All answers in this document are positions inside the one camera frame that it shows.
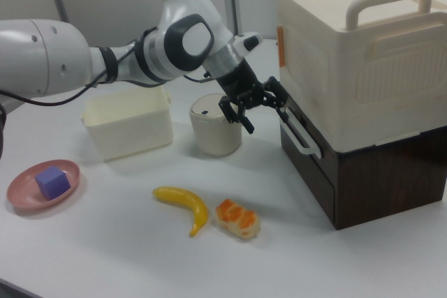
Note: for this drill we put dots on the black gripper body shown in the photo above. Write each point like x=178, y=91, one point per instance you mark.
x=242, y=83

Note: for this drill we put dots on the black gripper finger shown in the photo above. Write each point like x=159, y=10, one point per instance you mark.
x=277, y=97
x=244, y=116

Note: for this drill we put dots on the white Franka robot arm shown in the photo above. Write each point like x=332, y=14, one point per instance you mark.
x=42, y=57

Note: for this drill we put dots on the white open plastic bin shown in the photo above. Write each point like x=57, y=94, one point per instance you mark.
x=132, y=137

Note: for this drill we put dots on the dark wooden drawer cabinet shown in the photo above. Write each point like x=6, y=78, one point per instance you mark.
x=384, y=186

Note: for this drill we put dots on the small cream lidded trash can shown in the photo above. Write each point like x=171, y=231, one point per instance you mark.
x=216, y=137

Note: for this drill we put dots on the orange latch strip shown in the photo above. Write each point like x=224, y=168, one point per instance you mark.
x=281, y=46

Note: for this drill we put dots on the yellow toy banana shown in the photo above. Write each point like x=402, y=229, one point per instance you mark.
x=195, y=207

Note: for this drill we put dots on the orange glazed toy bread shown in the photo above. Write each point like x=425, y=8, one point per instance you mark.
x=237, y=221

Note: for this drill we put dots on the purple cube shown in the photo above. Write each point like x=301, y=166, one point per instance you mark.
x=52, y=183

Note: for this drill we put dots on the pink plate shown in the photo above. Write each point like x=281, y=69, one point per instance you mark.
x=21, y=190

